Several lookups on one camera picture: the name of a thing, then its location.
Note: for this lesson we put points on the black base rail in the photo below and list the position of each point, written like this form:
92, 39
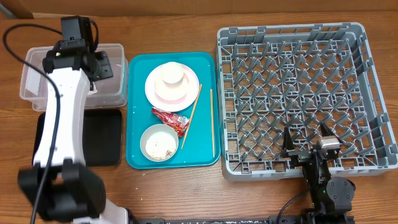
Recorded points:
270, 220

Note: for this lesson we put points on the teal plastic tray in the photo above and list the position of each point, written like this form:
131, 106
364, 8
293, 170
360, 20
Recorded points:
201, 145

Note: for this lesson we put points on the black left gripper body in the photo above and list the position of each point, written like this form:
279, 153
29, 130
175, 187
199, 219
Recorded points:
106, 70

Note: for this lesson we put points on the pink plate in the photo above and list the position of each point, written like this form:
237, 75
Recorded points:
175, 105

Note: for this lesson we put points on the wooden chopstick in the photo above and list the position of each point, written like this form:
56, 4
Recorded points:
212, 123
191, 115

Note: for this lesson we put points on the pile of white rice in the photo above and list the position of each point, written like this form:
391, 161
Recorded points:
161, 146

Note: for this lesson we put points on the grey small bowl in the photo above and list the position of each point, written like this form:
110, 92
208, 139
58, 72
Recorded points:
154, 129

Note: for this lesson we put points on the grey plastic dish rack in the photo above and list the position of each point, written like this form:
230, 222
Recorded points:
299, 77

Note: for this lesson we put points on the white paper cup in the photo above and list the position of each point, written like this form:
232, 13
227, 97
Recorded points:
171, 73

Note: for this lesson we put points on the pink bowl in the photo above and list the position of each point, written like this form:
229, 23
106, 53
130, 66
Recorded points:
171, 92

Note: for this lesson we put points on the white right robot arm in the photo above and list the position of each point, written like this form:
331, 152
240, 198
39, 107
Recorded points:
331, 196

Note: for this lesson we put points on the right wooden chopstick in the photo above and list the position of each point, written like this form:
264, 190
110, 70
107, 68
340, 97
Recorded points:
212, 123

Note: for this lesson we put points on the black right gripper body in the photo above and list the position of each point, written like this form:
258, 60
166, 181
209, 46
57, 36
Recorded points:
315, 171

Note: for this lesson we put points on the clear plastic waste bin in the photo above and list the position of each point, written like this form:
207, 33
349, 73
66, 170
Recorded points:
108, 93

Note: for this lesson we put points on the left wooden chopstick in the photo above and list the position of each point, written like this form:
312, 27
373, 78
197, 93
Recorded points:
191, 115

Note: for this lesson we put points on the black rectangular tray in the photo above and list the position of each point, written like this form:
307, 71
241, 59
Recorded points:
94, 140

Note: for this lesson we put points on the red snack wrapper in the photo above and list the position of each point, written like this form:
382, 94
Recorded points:
178, 122

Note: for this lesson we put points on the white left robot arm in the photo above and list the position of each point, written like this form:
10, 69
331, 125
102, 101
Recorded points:
59, 185

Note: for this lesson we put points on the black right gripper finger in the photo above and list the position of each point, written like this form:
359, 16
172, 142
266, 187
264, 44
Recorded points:
327, 132
287, 145

